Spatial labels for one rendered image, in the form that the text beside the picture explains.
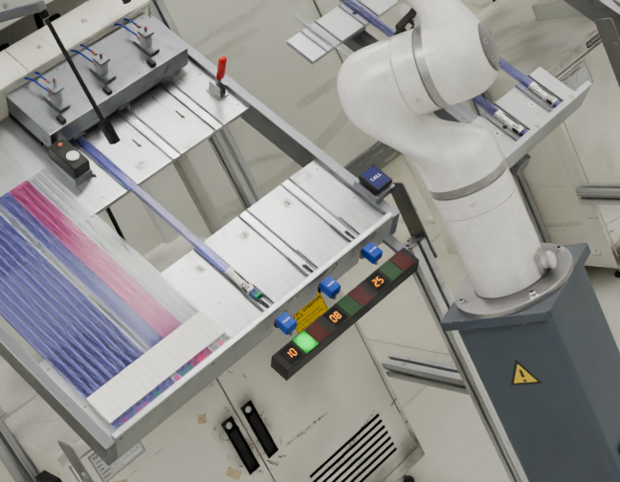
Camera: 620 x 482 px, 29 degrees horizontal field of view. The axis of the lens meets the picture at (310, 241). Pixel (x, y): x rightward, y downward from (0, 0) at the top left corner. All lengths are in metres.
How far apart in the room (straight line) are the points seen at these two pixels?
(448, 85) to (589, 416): 0.55
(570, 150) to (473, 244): 1.27
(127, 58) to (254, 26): 2.05
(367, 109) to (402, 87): 0.06
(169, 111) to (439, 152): 0.80
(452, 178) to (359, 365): 0.96
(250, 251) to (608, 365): 0.67
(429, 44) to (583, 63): 1.41
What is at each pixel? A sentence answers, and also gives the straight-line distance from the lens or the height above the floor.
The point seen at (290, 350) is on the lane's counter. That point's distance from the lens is 2.06.
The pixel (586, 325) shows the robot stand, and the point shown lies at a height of 0.60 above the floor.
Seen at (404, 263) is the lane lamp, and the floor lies 0.66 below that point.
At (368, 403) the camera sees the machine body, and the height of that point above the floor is 0.26.
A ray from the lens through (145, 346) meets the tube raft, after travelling 2.04.
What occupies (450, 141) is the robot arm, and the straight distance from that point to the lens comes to 1.72.
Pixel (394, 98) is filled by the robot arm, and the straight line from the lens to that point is 1.68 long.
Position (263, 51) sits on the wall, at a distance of 4.41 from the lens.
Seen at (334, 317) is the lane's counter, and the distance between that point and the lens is 2.10.
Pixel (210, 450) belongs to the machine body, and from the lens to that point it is 2.43.
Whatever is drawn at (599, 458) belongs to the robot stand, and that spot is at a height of 0.42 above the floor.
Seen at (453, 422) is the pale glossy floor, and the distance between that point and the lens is 2.94.
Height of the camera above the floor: 1.53
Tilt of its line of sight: 21 degrees down
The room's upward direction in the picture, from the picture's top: 27 degrees counter-clockwise
